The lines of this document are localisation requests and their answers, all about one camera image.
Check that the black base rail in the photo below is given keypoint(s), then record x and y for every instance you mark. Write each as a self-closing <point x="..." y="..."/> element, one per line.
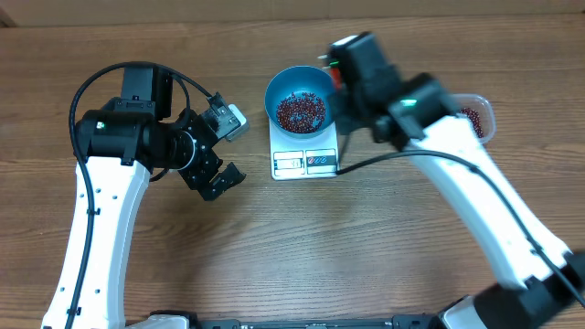
<point x="311" y="324"/>

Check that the red measuring scoop blue handle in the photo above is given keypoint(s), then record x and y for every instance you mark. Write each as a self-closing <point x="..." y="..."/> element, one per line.
<point x="336" y="76"/>

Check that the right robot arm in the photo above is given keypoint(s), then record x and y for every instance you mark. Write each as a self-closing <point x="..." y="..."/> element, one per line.
<point x="536" y="274"/>

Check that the blue bowl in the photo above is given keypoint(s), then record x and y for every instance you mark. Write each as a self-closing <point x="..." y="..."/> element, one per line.
<point x="296" y="80"/>

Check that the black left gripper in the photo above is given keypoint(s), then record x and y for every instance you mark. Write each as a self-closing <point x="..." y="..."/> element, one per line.
<point x="201" y="180"/>

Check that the beans in blue bowl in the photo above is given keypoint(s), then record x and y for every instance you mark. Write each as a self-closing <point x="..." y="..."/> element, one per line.
<point x="301" y="113"/>

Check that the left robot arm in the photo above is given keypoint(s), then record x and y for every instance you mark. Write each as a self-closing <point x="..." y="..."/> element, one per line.
<point x="120" y="149"/>

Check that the red adzuki beans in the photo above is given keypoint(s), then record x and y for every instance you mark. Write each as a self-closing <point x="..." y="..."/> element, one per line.
<point x="475" y="118"/>

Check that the white kitchen scale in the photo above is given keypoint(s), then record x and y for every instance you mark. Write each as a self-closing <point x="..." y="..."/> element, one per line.
<point x="303" y="156"/>

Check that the clear plastic container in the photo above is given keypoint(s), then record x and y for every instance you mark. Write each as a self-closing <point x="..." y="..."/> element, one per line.
<point x="484" y="107"/>

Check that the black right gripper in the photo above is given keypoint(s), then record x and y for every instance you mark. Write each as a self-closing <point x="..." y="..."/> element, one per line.
<point x="345" y="123"/>

